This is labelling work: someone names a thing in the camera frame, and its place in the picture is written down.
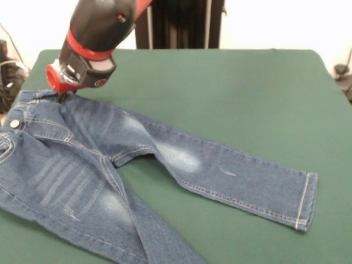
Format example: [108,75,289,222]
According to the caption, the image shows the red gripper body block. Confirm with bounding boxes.
[45,63,82,94]

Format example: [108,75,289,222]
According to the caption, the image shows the blue denim jeans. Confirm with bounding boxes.
[0,89,318,264]

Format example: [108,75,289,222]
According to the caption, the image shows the black wheeled chair base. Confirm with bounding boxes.
[333,63,352,104]
[0,40,31,114]

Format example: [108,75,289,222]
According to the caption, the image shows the dark green table cloth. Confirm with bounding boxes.
[0,48,352,264]

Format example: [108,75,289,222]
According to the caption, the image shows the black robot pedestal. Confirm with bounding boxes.
[134,0,227,50]

